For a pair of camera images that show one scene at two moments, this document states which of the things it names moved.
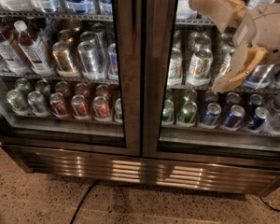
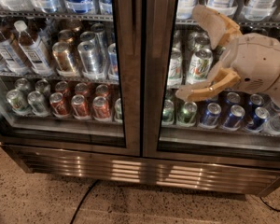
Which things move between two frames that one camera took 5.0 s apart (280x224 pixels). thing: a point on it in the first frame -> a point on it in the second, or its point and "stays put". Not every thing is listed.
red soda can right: (101, 110) stays put
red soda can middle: (80, 109) stays put
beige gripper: (266, 32) -> (258, 63)
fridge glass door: (184, 117) stays put
